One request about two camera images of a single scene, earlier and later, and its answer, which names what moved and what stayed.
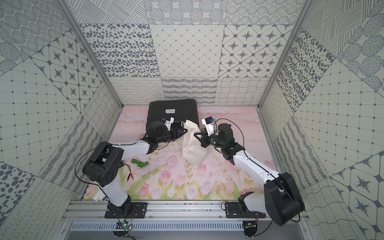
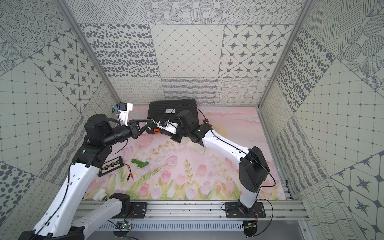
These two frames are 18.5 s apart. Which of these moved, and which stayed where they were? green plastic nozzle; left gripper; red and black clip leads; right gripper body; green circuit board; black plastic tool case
Moved: right gripper body; left gripper
Stayed: green circuit board; red and black clip leads; black plastic tool case; green plastic nozzle
